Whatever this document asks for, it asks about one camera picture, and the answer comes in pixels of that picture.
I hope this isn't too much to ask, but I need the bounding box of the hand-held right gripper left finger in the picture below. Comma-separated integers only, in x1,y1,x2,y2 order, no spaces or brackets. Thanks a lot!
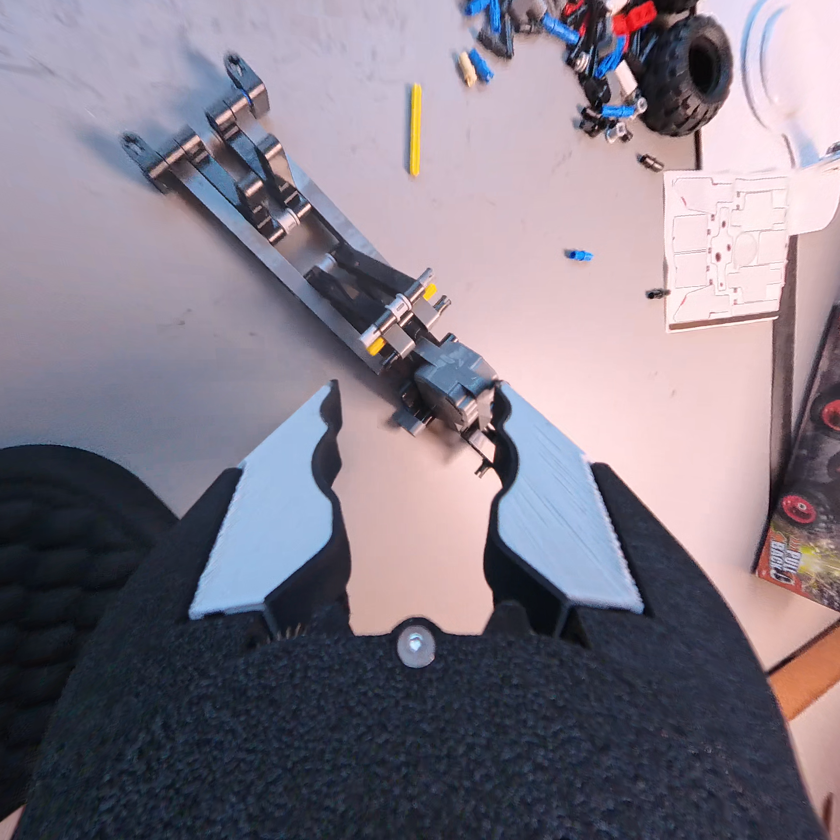
189,381,353,640

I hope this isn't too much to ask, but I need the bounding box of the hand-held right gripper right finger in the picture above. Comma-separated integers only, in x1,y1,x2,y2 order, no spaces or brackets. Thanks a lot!
482,382,648,640

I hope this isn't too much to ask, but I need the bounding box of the grey and black brick chassis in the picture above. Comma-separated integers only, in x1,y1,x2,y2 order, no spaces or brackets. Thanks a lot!
121,53,510,476

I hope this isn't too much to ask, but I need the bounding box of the pile of small building pieces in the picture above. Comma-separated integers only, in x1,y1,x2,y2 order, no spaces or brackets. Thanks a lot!
497,0,657,139

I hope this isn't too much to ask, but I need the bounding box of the grey desk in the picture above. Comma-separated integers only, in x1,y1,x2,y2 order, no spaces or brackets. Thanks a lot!
0,0,840,683

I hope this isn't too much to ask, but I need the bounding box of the toy truck box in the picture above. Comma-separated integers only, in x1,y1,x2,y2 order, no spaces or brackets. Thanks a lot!
755,309,840,611

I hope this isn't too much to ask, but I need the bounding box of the white sticker sheet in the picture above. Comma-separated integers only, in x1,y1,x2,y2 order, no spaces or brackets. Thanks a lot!
663,168,795,329

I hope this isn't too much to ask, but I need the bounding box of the black toy tyre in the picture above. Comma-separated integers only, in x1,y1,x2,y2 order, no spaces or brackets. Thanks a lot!
630,14,735,139

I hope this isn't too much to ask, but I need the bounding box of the white book stand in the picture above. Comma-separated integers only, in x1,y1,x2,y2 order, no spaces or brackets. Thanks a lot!
739,0,840,231

